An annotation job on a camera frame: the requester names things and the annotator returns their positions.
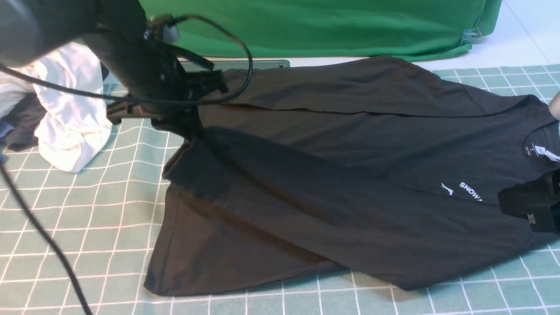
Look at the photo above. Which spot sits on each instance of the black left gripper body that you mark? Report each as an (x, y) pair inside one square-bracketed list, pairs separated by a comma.
[(145, 70)]

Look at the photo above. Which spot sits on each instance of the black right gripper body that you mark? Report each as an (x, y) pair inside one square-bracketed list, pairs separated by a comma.
[(537, 202)]

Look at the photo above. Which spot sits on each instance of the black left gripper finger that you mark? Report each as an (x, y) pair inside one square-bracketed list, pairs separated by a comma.
[(120, 110), (200, 84)]

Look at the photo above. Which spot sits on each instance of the dark gray long-sleeve top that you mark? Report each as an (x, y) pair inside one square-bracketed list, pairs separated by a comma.
[(376, 165)]

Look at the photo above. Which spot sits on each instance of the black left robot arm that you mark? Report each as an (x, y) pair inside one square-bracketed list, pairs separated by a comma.
[(31, 29)]

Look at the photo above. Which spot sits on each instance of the gray-green rectangular tray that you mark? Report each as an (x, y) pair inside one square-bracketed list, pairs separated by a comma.
[(238, 64)]

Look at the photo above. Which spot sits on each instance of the white crumpled garment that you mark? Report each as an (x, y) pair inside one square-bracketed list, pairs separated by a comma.
[(75, 128)]

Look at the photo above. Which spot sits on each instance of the dark crumpled garment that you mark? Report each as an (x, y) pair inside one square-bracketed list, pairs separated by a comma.
[(18, 127)]

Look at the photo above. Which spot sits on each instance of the green backdrop cloth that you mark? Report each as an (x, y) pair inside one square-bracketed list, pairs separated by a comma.
[(414, 30)]

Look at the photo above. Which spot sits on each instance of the green checkered tablecloth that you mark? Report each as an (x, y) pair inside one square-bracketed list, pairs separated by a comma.
[(107, 218)]

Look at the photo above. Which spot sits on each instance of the metal binder clip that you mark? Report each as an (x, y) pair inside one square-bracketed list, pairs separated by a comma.
[(471, 35)]

